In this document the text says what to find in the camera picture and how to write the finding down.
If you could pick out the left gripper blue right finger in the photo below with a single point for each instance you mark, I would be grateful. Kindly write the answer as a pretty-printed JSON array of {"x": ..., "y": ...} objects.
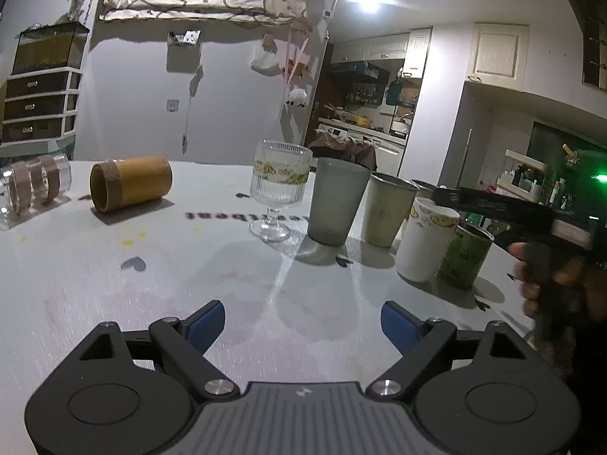
[{"x": 425, "y": 348}]

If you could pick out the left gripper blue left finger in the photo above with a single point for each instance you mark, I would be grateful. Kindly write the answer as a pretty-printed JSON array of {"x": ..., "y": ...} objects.
[{"x": 181, "y": 345}]

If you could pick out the white ceramic cup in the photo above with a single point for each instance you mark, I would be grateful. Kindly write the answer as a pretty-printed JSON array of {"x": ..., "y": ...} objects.
[{"x": 425, "y": 239}]

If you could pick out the green printed can cup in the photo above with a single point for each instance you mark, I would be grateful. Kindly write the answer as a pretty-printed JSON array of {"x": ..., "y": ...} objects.
[{"x": 465, "y": 256}]

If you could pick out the cup with brown sleeve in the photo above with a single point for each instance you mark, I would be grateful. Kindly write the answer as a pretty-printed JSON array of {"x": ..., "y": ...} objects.
[{"x": 425, "y": 189}]

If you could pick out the bamboo brown cup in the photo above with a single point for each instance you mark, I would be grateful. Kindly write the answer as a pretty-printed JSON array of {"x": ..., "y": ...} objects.
[{"x": 116, "y": 184}]

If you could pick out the person's right hand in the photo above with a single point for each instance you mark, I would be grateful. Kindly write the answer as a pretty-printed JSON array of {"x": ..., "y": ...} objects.
[{"x": 530, "y": 272}]

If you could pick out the beige metal tumbler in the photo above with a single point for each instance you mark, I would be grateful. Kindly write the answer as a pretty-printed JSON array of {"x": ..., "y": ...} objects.
[{"x": 388, "y": 203}]

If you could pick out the frosted grey tumbler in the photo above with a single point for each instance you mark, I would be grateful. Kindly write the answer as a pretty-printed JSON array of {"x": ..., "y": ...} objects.
[{"x": 338, "y": 190}]

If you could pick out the ribbed stemmed glass goblet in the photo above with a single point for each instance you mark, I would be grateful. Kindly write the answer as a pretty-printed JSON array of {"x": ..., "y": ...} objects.
[{"x": 280, "y": 173}]

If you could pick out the chair with draped clothes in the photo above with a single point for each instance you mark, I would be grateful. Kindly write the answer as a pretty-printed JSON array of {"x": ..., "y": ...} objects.
[{"x": 344, "y": 148}]

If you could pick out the clear glass with brown bands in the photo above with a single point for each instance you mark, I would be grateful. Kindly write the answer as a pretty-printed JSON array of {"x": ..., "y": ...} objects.
[{"x": 33, "y": 186}]

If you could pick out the white plastic drawer unit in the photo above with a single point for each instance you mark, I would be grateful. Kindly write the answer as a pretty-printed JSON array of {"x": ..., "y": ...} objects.
[{"x": 41, "y": 105}]

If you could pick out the glass fish tank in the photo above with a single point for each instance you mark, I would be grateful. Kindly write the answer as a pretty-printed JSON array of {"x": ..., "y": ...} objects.
[{"x": 50, "y": 47}]

